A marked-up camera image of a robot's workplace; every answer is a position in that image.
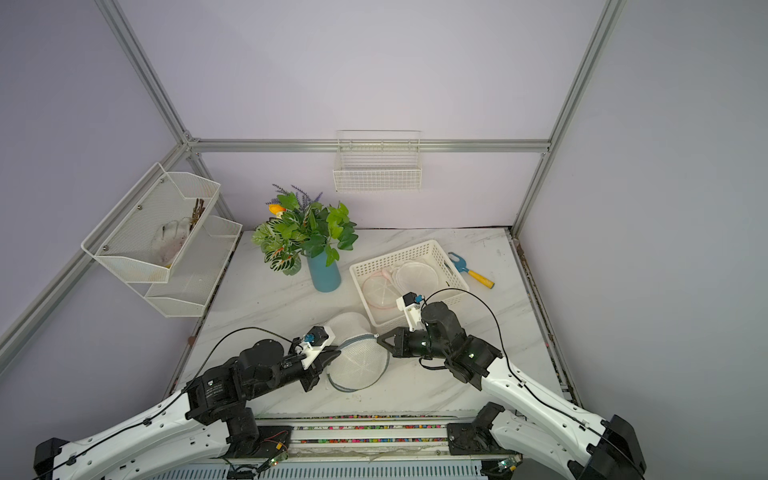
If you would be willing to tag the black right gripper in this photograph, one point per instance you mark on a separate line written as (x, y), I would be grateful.
(403, 347)

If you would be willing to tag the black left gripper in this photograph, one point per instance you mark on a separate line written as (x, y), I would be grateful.
(319, 364)

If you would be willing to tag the white mesh laundry bag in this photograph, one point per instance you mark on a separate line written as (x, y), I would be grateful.
(362, 361)
(416, 277)

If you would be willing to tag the pink rimmed mesh laundry bag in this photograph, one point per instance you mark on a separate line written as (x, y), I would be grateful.
(380, 291)

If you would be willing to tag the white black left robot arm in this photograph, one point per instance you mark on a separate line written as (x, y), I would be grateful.
(209, 418)

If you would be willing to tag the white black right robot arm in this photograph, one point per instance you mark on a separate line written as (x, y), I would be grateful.
(523, 416)

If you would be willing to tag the flat white mesh laundry bag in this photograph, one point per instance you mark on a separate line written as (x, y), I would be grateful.
(416, 277)

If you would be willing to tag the teal vase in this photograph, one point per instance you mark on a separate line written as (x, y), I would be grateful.
(325, 276)

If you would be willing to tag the cream perforated plastic basket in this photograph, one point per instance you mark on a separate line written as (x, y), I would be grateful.
(451, 284)

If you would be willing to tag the blue yellow garden fork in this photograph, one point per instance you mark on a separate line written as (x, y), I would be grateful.
(461, 266)

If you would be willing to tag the green artificial plant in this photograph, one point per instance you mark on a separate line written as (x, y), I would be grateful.
(300, 228)

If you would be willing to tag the clear glove in shelf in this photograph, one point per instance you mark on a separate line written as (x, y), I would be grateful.
(169, 240)

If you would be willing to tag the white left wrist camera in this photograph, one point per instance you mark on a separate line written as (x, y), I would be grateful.
(311, 345)

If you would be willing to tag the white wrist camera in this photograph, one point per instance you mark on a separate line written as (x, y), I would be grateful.
(410, 305)
(311, 345)

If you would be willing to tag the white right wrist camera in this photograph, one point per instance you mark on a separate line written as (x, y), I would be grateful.
(410, 305)

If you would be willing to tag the white mesh lower wall shelf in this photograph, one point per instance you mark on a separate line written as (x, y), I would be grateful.
(195, 271)

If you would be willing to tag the white mesh wall shelf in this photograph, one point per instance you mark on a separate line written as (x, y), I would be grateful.
(195, 271)
(121, 241)

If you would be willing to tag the white wire wall basket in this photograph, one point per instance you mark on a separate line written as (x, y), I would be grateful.
(377, 161)

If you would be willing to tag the white mesh upper wall shelf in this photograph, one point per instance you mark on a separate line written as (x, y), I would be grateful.
(121, 241)

